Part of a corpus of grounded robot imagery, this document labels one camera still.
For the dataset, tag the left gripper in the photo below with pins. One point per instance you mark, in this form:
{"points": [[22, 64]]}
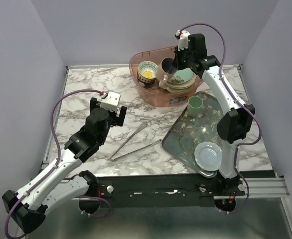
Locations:
{"points": [[118, 120]]}

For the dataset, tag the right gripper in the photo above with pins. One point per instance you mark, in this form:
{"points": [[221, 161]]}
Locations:
{"points": [[176, 56]]}

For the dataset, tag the green plate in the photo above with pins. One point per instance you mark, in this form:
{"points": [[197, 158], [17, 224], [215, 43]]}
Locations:
{"points": [[181, 76]]}

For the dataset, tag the iridescent pink mug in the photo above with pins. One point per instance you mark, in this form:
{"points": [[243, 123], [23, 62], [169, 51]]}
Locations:
{"points": [[165, 70]]}

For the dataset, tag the cream divided plate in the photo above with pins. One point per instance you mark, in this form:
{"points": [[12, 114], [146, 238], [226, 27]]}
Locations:
{"points": [[165, 88]]}

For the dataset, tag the yellow blue patterned bowl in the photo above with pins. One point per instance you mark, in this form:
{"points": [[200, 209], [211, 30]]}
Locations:
{"points": [[147, 70]]}

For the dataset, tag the orange patterned bowl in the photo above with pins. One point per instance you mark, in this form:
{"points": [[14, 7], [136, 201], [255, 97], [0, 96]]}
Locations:
{"points": [[143, 79]]}

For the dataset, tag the colourful striped bowl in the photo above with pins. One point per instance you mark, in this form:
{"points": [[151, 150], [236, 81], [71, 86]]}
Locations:
{"points": [[147, 85]]}

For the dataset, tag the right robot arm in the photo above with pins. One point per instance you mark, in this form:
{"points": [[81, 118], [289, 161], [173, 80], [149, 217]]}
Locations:
{"points": [[237, 115]]}

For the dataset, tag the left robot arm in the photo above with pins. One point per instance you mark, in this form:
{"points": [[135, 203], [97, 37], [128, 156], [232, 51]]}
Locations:
{"points": [[29, 205]]}

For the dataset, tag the pink transparent plastic bin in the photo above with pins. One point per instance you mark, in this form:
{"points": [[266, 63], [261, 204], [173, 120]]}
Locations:
{"points": [[155, 95]]}

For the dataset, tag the metal tongs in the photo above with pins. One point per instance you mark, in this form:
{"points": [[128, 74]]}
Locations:
{"points": [[129, 148]]}

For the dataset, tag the green plastic cup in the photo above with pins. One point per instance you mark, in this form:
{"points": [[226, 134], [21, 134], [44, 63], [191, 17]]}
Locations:
{"points": [[194, 104]]}

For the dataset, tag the floral blossom tray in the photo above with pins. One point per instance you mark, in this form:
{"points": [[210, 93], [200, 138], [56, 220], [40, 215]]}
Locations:
{"points": [[188, 132]]}

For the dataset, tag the light blue saucer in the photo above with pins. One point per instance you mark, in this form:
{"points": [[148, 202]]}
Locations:
{"points": [[208, 156]]}

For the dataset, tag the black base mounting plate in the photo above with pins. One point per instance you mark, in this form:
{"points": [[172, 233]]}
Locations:
{"points": [[172, 190]]}

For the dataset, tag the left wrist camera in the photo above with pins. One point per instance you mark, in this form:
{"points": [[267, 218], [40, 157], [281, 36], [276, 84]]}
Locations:
{"points": [[110, 101]]}

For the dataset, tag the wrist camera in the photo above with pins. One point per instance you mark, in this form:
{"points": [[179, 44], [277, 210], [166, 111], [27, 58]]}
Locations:
{"points": [[110, 101], [182, 37]]}

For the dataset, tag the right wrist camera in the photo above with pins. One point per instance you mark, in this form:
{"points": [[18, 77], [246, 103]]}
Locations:
{"points": [[182, 37]]}

